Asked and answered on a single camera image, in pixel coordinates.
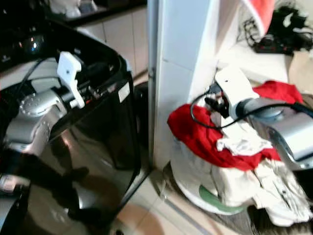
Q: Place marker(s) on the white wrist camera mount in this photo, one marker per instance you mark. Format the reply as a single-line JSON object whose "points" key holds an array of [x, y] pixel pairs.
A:
{"points": [[234, 88], [70, 71]]}

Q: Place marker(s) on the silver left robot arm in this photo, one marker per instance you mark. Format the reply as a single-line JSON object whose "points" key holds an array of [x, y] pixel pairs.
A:
{"points": [[29, 122]]}

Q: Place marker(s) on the white laundry basket green patch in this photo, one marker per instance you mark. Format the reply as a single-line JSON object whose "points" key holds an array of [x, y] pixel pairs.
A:
{"points": [[217, 200]]}

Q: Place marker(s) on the white low table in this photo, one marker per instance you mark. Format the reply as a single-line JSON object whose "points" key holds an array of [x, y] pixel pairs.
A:
{"points": [[259, 63]]}

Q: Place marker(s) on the grey bundle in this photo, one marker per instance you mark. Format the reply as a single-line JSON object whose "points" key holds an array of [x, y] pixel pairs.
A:
{"points": [[71, 7]]}

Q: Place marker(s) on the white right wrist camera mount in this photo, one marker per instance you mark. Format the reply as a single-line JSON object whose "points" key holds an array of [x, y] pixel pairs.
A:
{"points": [[234, 88]]}

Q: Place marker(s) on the red garment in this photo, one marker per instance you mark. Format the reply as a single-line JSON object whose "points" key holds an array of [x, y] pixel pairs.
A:
{"points": [[195, 132]]}

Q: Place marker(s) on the large cream garment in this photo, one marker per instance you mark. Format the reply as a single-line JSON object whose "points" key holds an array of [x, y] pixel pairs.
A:
{"points": [[269, 191]]}

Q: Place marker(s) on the white pillar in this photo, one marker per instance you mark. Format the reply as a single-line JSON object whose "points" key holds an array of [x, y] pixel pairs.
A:
{"points": [[181, 49]]}

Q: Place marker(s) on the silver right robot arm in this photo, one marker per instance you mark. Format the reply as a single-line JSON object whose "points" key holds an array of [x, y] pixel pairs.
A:
{"points": [[288, 132]]}

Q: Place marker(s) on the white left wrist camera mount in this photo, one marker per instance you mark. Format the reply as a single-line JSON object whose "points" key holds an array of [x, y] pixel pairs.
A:
{"points": [[70, 71]]}

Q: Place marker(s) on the pink red hanging cloth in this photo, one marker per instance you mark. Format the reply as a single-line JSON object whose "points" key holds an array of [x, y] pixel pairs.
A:
{"points": [[261, 12]]}

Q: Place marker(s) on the black power strip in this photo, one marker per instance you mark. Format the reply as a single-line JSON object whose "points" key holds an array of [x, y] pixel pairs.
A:
{"points": [[274, 47]]}

